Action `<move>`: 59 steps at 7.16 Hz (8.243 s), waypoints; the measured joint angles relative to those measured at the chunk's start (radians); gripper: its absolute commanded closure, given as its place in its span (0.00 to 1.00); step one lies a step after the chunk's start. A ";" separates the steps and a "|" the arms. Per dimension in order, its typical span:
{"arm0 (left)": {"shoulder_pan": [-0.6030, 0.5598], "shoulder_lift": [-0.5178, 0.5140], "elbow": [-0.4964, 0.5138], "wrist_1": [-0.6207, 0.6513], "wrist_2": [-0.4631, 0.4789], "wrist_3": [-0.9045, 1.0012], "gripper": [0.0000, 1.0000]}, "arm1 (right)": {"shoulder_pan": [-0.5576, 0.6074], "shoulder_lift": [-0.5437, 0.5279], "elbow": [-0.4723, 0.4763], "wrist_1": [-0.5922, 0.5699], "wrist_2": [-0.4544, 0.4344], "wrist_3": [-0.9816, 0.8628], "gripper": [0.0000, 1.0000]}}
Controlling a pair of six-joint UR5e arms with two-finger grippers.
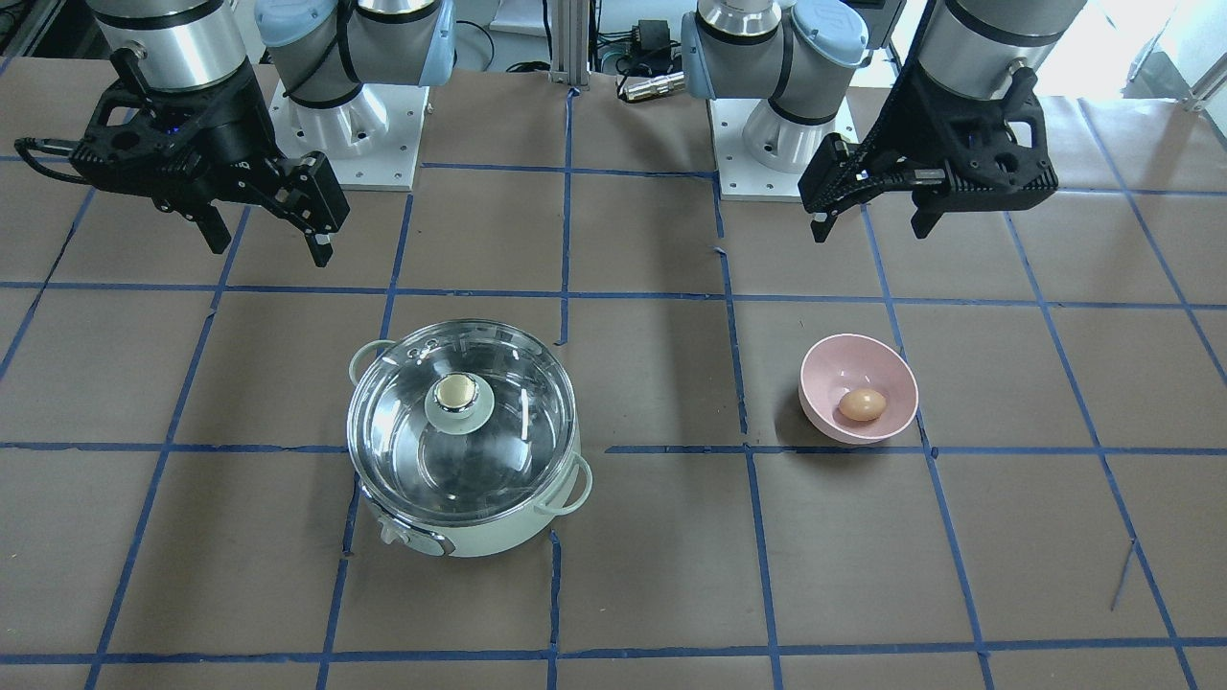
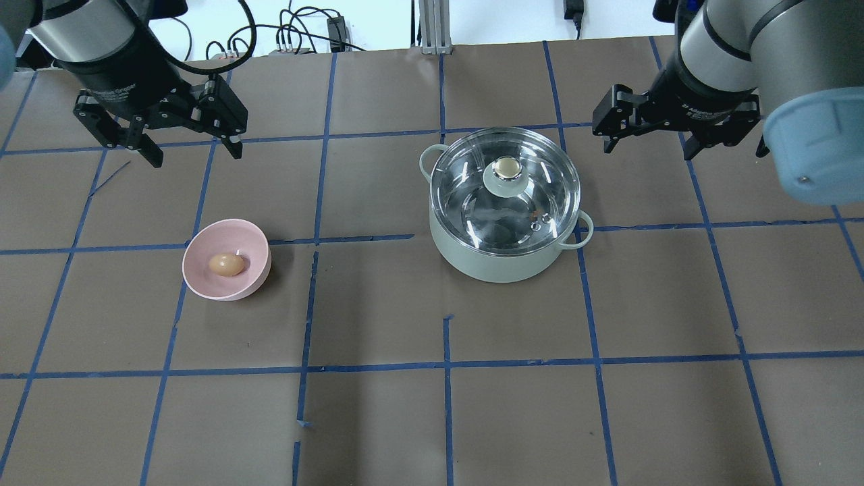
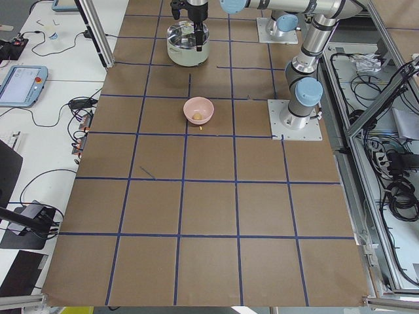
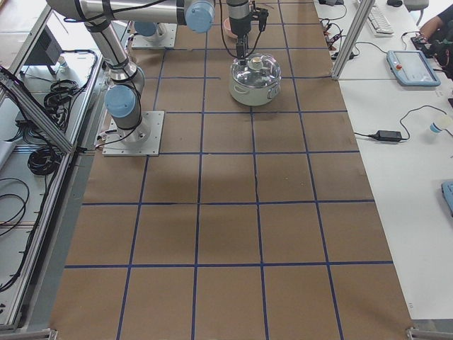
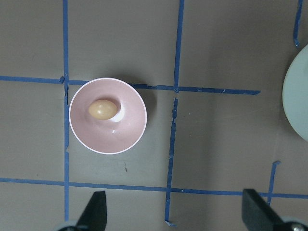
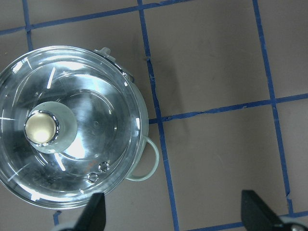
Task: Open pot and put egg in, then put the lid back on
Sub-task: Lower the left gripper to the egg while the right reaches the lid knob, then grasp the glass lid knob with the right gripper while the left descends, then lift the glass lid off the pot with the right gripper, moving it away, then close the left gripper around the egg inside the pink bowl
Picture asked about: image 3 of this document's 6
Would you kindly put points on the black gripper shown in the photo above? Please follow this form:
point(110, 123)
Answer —
point(196, 13)

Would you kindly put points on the glass pot lid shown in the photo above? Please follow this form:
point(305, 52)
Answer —
point(181, 35)

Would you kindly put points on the brown egg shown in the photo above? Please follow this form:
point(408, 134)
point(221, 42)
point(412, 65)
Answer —
point(197, 116)

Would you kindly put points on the pale green cooking pot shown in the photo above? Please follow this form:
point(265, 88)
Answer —
point(190, 58)

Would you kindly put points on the pink bowl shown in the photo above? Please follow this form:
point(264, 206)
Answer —
point(198, 105)

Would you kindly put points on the black power adapter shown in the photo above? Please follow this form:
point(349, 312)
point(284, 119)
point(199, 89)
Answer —
point(77, 104)

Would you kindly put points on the blue teach pendant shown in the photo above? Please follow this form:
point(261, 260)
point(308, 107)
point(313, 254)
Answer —
point(64, 6)
point(22, 86)

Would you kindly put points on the paper cup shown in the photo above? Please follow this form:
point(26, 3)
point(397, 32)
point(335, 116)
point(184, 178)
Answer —
point(52, 35)

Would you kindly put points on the crumpled white paper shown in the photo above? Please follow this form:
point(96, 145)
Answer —
point(366, 63)

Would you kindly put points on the black monitor stand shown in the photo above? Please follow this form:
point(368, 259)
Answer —
point(29, 227)

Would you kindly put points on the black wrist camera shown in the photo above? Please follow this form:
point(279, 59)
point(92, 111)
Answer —
point(176, 7)

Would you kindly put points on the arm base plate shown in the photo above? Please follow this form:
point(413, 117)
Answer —
point(285, 126)
point(280, 31)

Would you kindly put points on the aluminium frame post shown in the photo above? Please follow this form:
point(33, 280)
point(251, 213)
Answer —
point(93, 25)

